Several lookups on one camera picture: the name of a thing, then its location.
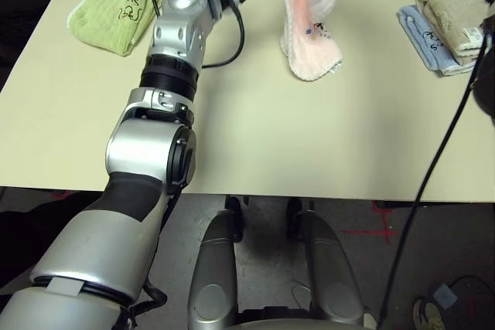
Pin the green folded towel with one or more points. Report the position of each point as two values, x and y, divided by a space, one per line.
104 21

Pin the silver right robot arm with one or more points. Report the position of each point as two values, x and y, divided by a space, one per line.
488 90

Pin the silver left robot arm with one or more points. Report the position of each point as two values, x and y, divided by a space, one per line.
151 152

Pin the pink striped towel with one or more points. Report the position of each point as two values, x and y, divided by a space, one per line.
309 55

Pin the brown shoe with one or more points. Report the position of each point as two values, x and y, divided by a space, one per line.
427 316

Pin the blue square tag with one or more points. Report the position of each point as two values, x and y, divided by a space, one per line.
445 295

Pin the grey right robot leg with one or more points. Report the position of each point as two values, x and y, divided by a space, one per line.
328 268

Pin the blue folded towel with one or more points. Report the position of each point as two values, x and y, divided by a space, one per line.
415 24

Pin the red tape cross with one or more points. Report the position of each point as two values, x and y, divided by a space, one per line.
384 232

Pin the beige folded towel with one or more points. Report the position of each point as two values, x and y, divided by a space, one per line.
448 9

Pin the black table foot bar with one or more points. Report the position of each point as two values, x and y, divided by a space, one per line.
394 205

